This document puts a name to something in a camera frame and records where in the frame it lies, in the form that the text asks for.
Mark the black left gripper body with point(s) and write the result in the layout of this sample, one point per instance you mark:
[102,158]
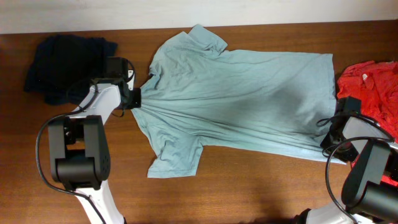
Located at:
[134,101]

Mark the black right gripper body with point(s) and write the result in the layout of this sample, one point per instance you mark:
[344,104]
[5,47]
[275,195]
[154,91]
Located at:
[342,150]

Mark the light blue t-shirt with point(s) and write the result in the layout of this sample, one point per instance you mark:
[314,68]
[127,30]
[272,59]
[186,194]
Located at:
[201,94]

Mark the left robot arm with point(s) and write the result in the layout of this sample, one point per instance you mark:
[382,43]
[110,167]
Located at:
[80,160]

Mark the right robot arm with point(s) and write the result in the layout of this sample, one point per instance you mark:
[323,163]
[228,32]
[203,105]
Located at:
[366,196]

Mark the folded dark navy garment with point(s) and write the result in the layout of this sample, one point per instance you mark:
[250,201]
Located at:
[65,65]

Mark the red t-shirt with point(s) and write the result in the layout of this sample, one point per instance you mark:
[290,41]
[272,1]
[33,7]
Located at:
[375,84]

